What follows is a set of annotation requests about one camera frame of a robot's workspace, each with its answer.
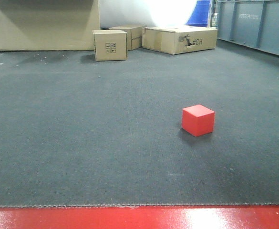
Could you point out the grey plastic crate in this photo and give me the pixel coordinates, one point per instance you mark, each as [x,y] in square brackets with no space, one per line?
[251,23]

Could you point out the small cardboard box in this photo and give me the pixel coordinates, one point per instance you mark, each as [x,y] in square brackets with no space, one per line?
[134,35]
[110,45]

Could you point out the small cardboard box back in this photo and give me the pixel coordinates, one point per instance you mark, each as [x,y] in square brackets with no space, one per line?
[134,35]

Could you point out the torn flat cardboard box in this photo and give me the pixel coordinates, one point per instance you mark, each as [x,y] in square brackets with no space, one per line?
[179,40]

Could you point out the large cardboard box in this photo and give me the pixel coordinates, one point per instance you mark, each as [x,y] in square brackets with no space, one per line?
[48,25]

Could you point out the small cardboard box front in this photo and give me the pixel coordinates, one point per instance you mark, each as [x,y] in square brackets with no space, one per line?
[110,45]

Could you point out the red cube block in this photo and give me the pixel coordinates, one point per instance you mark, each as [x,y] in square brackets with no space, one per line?
[198,120]

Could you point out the dark grey carpet mat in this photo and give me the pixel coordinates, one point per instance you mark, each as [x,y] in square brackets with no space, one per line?
[77,132]

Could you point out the blue plastic bin stack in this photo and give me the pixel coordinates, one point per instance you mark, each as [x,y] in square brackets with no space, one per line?
[200,14]

